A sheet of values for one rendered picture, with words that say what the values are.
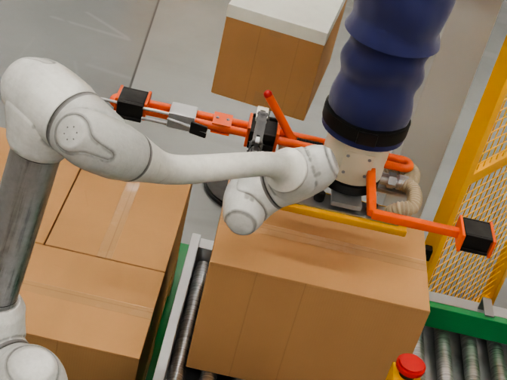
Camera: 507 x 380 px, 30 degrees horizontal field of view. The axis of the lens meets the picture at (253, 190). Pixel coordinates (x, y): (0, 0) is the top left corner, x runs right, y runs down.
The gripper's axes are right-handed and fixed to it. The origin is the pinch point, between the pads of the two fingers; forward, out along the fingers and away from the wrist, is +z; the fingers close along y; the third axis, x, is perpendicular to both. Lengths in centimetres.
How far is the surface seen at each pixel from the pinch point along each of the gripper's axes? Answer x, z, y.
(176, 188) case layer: -21, 66, 70
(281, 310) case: 16.9, -20.4, 40.8
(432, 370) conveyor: 72, 6, 75
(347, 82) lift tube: 18.3, -5.6, -22.7
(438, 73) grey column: 61, 92, 15
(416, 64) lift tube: 32.9, -7.0, -32.2
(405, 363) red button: 44, -52, 21
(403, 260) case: 48, -1, 30
